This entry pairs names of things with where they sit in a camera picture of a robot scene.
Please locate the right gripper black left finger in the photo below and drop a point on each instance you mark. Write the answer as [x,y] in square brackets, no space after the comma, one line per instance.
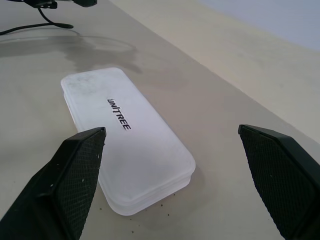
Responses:
[50,190]

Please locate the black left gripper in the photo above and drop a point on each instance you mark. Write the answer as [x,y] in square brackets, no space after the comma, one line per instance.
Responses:
[41,2]

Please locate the white Unitree pencil case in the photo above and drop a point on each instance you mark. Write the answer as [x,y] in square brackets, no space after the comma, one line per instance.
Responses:
[140,150]

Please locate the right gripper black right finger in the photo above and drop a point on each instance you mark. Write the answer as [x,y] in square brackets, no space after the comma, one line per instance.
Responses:
[287,180]

